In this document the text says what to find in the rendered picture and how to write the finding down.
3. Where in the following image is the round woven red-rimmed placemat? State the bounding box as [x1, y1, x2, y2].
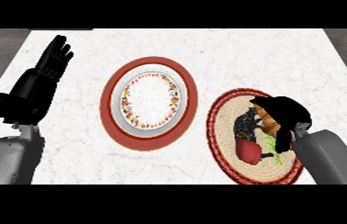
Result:
[207, 87, 306, 185]

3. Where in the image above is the brown croissant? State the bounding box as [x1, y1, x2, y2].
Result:
[253, 104, 282, 138]

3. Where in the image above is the red rimmed floral plate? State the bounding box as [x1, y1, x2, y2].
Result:
[99, 56, 200, 152]

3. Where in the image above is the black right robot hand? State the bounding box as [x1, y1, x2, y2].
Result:
[248, 95, 313, 154]

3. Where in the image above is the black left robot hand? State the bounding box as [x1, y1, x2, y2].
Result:
[0, 34, 74, 126]

